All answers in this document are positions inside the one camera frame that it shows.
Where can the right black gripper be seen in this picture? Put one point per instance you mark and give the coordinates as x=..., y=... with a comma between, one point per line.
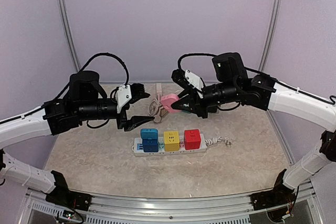
x=192, y=98

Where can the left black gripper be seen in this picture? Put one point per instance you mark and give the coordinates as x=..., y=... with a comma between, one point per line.
x=133, y=122

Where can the pink plug adapter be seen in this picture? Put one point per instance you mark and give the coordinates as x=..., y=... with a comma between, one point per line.
x=167, y=100

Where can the light blue adapter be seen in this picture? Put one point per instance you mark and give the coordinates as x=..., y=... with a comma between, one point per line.
x=149, y=136

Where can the dark blue cube socket adapter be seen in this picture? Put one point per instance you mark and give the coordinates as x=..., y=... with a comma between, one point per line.
x=150, y=146

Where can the red cube socket adapter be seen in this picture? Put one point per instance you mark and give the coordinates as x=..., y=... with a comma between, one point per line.
x=192, y=139

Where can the yellow cube socket adapter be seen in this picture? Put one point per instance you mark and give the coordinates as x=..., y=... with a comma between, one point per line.
x=171, y=141

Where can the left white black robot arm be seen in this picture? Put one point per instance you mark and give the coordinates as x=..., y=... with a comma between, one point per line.
x=83, y=99

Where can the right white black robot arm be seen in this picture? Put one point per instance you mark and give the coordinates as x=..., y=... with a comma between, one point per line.
x=266, y=93

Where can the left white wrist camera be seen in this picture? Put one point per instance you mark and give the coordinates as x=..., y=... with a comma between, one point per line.
x=123, y=96

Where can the aluminium front frame rail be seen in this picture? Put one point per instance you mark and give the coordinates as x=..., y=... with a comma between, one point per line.
x=236, y=208

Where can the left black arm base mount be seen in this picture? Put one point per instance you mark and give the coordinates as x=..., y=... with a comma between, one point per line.
x=62, y=195

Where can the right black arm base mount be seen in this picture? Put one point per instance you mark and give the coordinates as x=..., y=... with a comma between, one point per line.
x=278, y=195

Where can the right aluminium corner post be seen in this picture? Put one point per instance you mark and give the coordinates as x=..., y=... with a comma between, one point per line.
x=270, y=34

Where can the aluminium corner post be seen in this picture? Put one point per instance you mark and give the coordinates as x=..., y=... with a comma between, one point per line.
x=68, y=35
x=270, y=34

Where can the left aluminium corner post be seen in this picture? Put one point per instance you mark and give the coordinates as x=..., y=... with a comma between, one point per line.
x=68, y=35

